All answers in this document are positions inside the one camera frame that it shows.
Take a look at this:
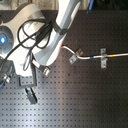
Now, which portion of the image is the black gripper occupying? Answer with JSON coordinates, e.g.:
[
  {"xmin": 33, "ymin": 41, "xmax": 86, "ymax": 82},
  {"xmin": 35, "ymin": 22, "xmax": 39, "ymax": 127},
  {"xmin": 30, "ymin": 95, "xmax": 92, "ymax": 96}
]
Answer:
[{"xmin": 18, "ymin": 66, "xmax": 51, "ymax": 104}]

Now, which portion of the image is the white cable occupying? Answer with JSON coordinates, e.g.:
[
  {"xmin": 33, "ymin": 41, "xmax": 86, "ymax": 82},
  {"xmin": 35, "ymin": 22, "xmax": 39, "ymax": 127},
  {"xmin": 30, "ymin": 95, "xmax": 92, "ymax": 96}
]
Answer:
[{"xmin": 61, "ymin": 45, "xmax": 128, "ymax": 60}]

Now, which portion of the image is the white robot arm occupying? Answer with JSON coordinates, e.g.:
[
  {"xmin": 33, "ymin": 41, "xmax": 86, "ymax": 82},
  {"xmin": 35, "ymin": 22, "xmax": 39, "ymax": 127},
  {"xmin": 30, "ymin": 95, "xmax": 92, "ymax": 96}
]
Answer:
[{"xmin": 0, "ymin": 0, "xmax": 82, "ymax": 104}]

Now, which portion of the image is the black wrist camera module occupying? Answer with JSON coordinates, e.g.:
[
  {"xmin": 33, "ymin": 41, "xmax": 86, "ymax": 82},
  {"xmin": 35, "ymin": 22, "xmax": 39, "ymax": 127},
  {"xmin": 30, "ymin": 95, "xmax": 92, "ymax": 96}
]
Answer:
[{"xmin": 0, "ymin": 61, "xmax": 15, "ymax": 89}]

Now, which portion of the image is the metal cable clip lower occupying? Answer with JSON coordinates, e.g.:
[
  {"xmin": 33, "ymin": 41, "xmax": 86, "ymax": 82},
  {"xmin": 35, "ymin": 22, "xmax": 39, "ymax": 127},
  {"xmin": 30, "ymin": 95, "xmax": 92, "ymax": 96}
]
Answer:
[{"xmin": 69, "ymin": 56, "xmax": 76, "ymax": 64}]

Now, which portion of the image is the metal cable clip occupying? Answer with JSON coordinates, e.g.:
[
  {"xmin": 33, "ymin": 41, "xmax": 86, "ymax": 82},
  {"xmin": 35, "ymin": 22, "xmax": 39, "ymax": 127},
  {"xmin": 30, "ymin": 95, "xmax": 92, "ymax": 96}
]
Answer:
[
  {"xmin": 77, "ymin": 48, "xmax": 83, "ymax": 56},
  {"xmin": 69, "ymin": 56, "xmax": 76, "ymax": 64},
  {"xmin": 100, "ymin": 48, "xmax": 107, "ymax": 69}
]

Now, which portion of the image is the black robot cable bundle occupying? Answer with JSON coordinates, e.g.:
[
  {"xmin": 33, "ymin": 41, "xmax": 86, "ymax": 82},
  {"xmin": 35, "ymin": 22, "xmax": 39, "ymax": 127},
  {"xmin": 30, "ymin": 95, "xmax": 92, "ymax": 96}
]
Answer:
[{"xmin": 12, "ymin": 19, "xmax": 56, "ymax": 73}]

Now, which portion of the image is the metal cable clip upper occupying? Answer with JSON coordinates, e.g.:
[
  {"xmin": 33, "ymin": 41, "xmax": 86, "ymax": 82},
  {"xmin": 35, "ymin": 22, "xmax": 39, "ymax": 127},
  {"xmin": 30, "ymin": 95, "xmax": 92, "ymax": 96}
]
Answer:
[{"xmin": 77, "ymin": 48, "xmax": 83, "ymax": 56}]

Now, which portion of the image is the metal cable clip right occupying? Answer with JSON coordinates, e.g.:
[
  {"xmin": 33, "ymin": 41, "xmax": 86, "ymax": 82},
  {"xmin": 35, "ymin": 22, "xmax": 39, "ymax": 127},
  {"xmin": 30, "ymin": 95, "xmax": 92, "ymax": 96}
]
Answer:
[{"xmin": 100, "ymin": 48, "xmax": 107, "ymax": 69}]

